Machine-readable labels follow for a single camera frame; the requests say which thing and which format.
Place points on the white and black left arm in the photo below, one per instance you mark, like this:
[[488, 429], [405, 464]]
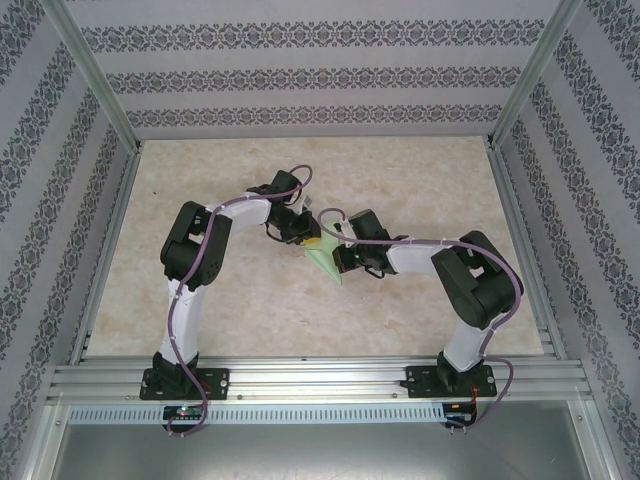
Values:
[[190, 325]]

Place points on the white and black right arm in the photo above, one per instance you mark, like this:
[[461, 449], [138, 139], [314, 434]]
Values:
[[462, 350]]

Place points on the small black controller board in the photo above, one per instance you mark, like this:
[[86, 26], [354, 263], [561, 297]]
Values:
[[185, 412], [460, 410]]

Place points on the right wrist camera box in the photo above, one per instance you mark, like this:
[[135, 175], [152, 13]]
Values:
[[345, 225]]

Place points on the aluminium mounting rail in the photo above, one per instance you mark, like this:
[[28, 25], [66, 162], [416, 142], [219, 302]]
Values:
[[310, 380]]

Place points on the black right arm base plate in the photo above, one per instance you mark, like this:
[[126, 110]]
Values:
[[420, 385]]

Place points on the aluminium frame side rail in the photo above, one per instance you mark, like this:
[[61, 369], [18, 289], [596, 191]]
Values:
[[522, 250], [111, 250]]

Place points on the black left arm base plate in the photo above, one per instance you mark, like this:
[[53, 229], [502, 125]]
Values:
[[215, 382]]

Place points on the aluminium frame post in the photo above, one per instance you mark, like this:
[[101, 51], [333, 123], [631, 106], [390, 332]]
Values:
[[597, 440], [97, 80], [42, 445], [534, 80]]

